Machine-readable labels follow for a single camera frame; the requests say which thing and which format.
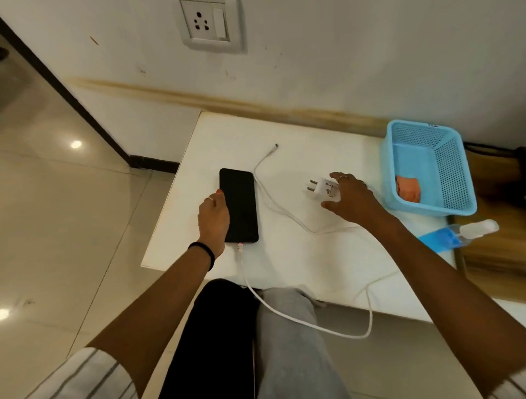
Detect brown wooden furniture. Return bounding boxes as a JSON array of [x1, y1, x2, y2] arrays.
[[454, 149, 526, 303]]

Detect person's right forearm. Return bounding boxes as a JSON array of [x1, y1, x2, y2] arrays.
[[369, 214, 526, 398]]

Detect white charging cable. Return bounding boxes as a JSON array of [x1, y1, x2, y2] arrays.
[[237, 143, 402, 340]]

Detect white wall socket plate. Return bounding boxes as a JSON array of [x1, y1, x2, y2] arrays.
[[178, 0, 244, 53]]

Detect white charger adapter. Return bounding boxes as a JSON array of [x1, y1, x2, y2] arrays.
[[306, 177, 342, 203]]

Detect striped shirt sleeve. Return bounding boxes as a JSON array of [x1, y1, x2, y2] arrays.
[[491, 367, 526, 399], [24, 347, 139, 399]]

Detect black trouser leg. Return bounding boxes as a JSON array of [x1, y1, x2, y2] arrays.
[[158, 278, 262, 399]]

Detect blue spray bottle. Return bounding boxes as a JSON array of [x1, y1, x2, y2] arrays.
[[418, 219, 500, 253]]

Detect striped left shirt sleeve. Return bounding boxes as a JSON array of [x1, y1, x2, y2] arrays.
[[24, 347, 139, 399]]

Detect blue plastic basket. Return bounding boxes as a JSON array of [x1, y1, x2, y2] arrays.
[[380, 119, 478, 218]]

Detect striped right shirt sleeve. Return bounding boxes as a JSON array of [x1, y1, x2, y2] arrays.
[[491, 367, 526, 399]]

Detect grey trouser leg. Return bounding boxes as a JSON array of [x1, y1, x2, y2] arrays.
[[252, 286, 351, 399]]

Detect person's right hand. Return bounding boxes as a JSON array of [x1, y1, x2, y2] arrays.
[[321, 172, 396, 232]]

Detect orange cloth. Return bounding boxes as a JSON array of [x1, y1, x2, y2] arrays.
[[395, 175, 422, 204]]

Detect black wristband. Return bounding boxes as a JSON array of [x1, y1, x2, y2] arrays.
[[187, 241, 216, 272]]

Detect black smartphone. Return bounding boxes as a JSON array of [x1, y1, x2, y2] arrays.
[[219, 168, 260, 244]]

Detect person's left hand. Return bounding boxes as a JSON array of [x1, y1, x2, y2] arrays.
[[198, 189, 230, 258]]

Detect person's left forearm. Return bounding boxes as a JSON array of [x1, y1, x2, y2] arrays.
[[85, 245, 215, 398]]

